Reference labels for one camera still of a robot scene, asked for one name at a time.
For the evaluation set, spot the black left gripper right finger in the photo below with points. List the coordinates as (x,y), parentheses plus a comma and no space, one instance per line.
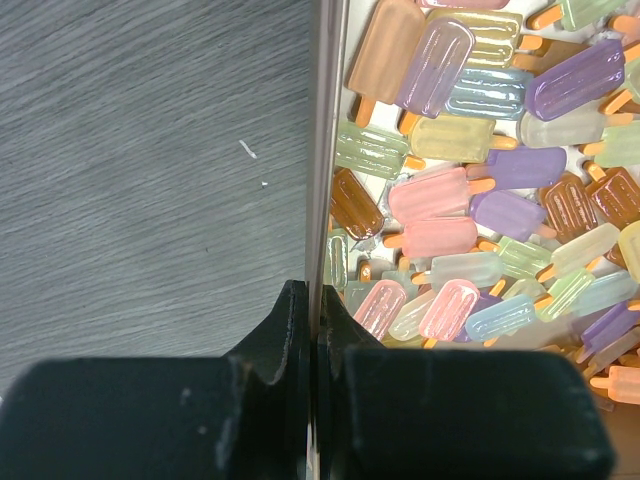
(338,333)

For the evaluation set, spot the gold tin of popsicle candies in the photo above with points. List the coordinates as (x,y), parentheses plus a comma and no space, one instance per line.
(436,208)

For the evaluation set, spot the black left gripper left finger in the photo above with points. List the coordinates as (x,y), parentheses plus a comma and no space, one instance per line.
(273,413)

